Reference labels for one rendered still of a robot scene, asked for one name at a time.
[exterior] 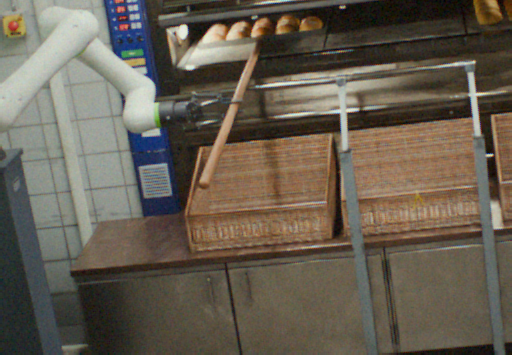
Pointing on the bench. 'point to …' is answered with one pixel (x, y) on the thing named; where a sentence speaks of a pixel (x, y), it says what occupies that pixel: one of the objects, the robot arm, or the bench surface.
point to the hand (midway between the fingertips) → (233, 106)
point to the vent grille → (155, 180)
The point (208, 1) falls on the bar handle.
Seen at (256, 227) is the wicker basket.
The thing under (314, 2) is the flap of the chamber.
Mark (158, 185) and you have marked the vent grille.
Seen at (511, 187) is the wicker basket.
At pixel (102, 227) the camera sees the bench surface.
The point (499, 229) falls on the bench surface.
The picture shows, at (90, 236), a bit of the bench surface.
